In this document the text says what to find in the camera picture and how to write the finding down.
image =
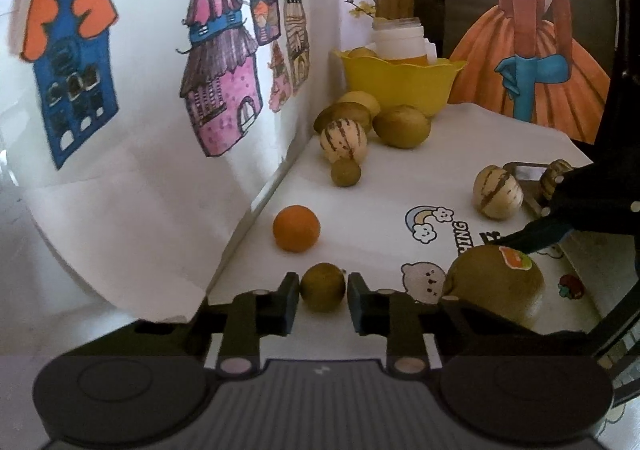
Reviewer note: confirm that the grey metal rack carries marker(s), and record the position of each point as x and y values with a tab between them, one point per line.
527	173

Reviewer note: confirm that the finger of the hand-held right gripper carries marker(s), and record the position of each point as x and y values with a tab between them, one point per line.
532	236

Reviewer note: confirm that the small orange pink house drawing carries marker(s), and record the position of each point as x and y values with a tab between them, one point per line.
280	78

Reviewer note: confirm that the brown kiwi fruit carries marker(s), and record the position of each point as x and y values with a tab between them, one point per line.
347	113

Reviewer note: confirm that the white paper backdrop sheet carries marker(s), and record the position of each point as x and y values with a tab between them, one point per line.
150	190

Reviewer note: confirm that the purple starry house drawing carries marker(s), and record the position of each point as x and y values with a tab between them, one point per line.
263	5

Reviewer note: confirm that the tan brick house drawing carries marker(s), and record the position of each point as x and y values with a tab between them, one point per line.
296	43

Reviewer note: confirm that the orange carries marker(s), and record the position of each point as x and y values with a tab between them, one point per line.
296	228

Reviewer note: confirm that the pink striped-roof house drawing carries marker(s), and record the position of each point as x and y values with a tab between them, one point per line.
222	75

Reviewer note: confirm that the small olive green fruit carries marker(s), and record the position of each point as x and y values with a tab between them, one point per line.
345	173
322	287

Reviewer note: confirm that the large green melon with sticker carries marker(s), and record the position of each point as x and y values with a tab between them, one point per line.
492	287

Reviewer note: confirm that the green oval fruit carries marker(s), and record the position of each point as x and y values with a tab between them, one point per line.
401	127

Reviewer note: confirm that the white plastic jar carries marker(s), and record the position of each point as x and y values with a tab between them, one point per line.
397	38

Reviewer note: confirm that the brown striped small object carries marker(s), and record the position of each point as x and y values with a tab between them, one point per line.
554	174

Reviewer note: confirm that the yellow wavy-rim bowl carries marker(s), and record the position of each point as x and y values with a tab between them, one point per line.
402	83

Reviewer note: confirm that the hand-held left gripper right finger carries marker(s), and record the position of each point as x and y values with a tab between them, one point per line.
357	304

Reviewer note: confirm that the yellow fruit in bowl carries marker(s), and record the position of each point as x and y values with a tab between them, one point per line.
361	52

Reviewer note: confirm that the striped pepino melon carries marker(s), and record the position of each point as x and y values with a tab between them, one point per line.
497	192
344	140

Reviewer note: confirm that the orange-roof blue house drawing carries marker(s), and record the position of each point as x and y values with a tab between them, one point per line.
67	55

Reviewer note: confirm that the wall poster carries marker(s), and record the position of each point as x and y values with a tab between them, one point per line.
530	30

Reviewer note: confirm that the yellow lemon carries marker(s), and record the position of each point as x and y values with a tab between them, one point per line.
364	99

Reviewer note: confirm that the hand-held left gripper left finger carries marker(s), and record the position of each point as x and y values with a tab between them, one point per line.
289	304

